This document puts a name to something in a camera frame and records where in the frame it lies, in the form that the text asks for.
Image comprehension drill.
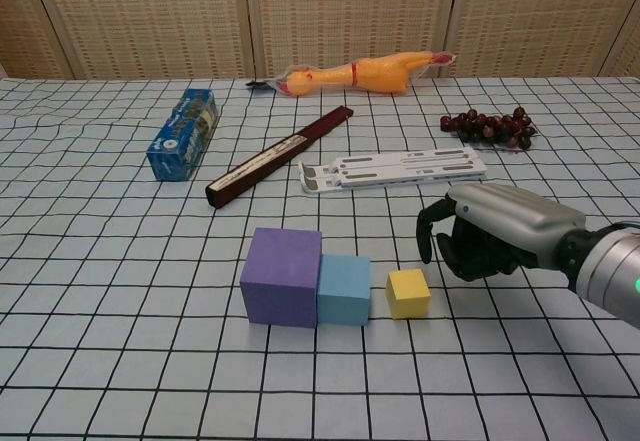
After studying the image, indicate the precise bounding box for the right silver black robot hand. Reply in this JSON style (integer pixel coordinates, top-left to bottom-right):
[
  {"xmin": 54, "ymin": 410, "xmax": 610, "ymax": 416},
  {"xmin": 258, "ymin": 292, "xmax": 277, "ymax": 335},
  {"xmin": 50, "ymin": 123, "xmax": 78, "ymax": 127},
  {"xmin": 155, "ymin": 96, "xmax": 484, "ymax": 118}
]
[{"xmin": 416, "ymin": 183, "xmax": 587, "ymax": 283}]

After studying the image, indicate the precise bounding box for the small yellow foam cube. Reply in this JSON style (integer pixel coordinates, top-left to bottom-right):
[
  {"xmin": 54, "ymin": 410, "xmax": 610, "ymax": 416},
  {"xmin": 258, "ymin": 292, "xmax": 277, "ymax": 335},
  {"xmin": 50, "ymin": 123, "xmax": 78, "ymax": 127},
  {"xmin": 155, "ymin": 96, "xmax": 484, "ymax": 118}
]
[{"xmin": 385, "ymin": 268, "xmax": 432, "ymax": 321}]

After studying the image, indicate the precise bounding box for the medium blue foam cube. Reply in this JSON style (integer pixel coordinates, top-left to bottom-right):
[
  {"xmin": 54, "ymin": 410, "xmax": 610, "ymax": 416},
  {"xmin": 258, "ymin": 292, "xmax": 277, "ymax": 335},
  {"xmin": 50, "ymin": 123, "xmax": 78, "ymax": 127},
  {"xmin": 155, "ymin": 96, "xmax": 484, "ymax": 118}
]
[{"xmin": 317, "ymin": 254, "xmax": 373, "ymax": 327}]

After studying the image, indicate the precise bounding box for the large purple foam cube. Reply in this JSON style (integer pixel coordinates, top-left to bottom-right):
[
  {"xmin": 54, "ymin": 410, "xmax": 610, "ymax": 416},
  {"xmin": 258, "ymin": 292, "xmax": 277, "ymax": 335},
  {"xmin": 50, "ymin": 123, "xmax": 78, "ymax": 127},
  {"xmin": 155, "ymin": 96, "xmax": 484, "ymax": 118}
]
[{"xmin": 240, "ymin": 227, "xmax": 323, "ymax": 330}]

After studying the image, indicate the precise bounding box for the dark red grape bunch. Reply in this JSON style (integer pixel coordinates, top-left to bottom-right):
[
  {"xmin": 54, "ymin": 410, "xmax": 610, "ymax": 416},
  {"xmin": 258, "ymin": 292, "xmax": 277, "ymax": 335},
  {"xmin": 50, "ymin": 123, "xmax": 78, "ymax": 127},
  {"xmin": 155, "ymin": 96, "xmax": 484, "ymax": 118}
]
[{"xmin": 439, "ymin": 106, "xmax": 540, "ymax": 152}]

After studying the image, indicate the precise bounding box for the white folding laptop stand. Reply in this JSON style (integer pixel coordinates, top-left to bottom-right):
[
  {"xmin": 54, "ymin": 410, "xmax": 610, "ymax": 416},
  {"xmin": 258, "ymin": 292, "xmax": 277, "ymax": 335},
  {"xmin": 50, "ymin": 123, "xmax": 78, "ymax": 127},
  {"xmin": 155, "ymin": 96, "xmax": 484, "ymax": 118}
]
[{"xmin": 298, "ymin": 146, "xmax": 488, "ymax": 195}]

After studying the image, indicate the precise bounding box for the yellow rubber chicken toy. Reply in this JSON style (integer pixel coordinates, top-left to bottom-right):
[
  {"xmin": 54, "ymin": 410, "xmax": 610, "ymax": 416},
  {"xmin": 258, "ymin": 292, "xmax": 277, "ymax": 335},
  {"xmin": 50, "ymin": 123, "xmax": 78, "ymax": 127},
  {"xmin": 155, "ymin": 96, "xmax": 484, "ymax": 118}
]
[{"xmin": 276, "ymin": 50, "xmax": 458, "ymax": 98}]

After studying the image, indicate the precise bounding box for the dark red long box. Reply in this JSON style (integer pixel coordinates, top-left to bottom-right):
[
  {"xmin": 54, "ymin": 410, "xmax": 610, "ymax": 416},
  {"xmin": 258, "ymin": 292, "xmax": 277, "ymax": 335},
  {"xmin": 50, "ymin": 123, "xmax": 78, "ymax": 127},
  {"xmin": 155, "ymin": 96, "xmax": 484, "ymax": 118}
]
[{"xmin": 204, "ymin": 105, "xmax": 356, "ymax": 210}]

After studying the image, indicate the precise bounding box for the long blue cardboard box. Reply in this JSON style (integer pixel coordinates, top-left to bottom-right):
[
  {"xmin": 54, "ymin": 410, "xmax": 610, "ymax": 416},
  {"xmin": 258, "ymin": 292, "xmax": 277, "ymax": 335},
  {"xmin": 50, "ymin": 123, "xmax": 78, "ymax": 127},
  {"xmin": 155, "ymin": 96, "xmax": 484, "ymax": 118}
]
[{"xmin": 146, "ymin": 88, "xmax": 222, "ymax": 183}]

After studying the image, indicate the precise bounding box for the light blue checkered tablecloth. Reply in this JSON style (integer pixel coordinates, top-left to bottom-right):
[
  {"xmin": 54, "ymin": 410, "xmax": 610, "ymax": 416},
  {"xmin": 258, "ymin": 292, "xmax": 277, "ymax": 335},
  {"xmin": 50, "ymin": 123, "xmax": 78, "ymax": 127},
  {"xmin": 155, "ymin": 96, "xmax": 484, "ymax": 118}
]
[{"xmin": 0, "ymin": 76, "xmax": 640, "ymax": 441}]

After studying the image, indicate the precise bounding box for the woven beige folding screen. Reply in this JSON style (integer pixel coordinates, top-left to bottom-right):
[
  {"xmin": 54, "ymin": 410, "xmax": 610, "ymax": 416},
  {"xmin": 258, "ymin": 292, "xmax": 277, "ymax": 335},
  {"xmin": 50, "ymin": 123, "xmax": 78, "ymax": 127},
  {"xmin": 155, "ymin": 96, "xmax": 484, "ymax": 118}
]
[{"xmin": 0, "ymin": 0, "xmax": 640, "ymax": 81}]

